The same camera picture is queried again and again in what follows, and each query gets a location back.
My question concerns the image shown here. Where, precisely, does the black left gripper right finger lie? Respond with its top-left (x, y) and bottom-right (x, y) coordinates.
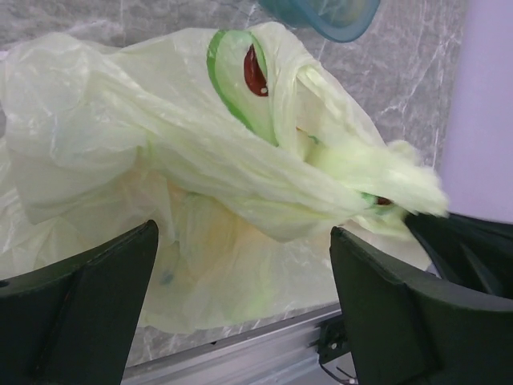
top-left (329, 227), bottom-right (512, 384)

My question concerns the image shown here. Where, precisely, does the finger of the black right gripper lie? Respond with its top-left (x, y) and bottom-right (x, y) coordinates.
top-left (405, 213), bottom-right (512, 299)

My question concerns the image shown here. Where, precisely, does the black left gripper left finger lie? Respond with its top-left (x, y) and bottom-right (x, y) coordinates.
top-left (1, 221), bottom-right (159, 384)

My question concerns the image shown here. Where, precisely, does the pale green plastic bag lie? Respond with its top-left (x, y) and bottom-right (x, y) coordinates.
top-left (1, 22), bottom-right (447, 333)

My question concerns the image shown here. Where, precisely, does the teal plastic tray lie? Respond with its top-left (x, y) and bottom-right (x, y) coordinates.
top-left (259, 0), bottom-right (381, 43)

